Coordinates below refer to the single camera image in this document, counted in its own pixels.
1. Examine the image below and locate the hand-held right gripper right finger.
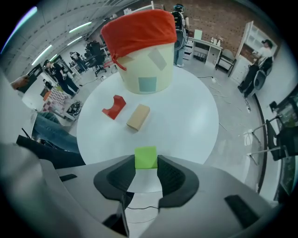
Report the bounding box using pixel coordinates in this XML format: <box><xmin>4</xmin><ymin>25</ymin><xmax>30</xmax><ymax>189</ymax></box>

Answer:
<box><xmin>157</xmin><ymin>154</ymin><xmax>200</xmax><ymax>208</ymax></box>

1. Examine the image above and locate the white desk with drawers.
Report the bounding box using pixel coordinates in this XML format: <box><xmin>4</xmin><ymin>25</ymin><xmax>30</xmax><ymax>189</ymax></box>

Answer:
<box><xmin>185</xmin><ymin>36</ymin><xmax>224</xmax><ymax>68</ymax></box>

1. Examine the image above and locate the orange block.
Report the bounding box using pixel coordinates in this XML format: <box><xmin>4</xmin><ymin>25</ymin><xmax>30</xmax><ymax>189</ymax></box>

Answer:
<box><xmin>126</xmin><ymin>104</ymin><xmax>151</xmax><ymax>134</ymax></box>

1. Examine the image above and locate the white hutch cabinet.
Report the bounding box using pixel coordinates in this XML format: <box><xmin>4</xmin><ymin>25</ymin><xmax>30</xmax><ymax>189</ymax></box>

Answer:
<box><xmin>231</xmin><ymin>20</ymin><xmax>281</xmax><ymax>86</ymax></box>

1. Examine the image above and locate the black metal-frame chair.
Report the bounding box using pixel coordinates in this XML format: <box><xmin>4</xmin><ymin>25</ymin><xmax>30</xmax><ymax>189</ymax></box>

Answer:
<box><xmin>243</xmin><ymin>115</ymin><xmax>298</xmax><ymax>166</ymax></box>

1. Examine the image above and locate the round white table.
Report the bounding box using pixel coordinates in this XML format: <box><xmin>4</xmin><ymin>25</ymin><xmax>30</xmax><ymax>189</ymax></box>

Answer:
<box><xmin>76</xmin><ymin>66</ymin><xmax>220</xmax><ymax>194</ymax></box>

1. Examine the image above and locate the grey armchair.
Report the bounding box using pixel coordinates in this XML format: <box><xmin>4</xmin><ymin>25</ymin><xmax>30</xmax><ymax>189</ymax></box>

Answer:
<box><xmin>215</xmin><ymin>48</ymin><xmax>237</xmax><ymax>78</ymax></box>

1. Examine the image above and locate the black-framed window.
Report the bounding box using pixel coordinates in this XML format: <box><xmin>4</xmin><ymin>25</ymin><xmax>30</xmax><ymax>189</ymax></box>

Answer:
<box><xmin>276</xmin><ymin>92</ymin><xmax>298</xmax><ymax>203</ymax></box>

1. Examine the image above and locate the cream bucket with red liner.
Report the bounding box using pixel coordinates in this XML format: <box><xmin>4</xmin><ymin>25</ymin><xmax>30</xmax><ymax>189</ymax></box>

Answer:
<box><xmin>100</xmin><ymin>9</ymin><xmax>177</xmax><ymax>95</ymax></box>

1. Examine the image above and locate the black equipment bundle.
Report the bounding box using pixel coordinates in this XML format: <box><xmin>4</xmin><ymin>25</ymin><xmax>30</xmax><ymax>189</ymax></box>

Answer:
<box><xmin>66</xmin><ymin>99</ymin><xmax>82</xmax><ymax>118</ymax></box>

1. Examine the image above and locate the black swivel office chair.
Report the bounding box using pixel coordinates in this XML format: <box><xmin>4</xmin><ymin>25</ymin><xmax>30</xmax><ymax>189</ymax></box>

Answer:
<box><xmin>84</xmin><ymin>40</ymin><xmax>108</xmax><ymax>77</ymax></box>

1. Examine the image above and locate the person's jeans leg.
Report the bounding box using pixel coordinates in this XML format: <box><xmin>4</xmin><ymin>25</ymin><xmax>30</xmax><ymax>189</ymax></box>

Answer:
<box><xmin>32</xmin><ymin>111</ymin><xmax>79</xmax><ymax>154</ymax></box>

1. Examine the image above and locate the green block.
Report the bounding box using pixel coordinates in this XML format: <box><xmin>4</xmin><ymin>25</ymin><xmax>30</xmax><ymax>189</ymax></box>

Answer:
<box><xmin>134</xmin><ymin>145</ymin><xmax>158</xmax><ymax>170</ymax></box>

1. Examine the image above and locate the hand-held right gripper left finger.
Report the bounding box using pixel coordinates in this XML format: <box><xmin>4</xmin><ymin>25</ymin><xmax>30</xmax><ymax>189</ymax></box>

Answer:
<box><xmin>93</xmin><ymin>155</ymin><xmax>136</xmax><ymax>201</ymax></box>

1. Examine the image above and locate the red checkered box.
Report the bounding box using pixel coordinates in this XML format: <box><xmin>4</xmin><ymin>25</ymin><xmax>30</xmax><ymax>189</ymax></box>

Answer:
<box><xmin>42</xmin><ymin>87</ymin><xmax>71</xmax><ymax>115</ymax></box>

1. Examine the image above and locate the red arch block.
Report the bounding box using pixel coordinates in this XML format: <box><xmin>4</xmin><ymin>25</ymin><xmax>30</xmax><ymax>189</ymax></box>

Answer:
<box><xmin>102</xmin><ymin>94</ymin><xmax>127</xmax><ymax>120</ymax></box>

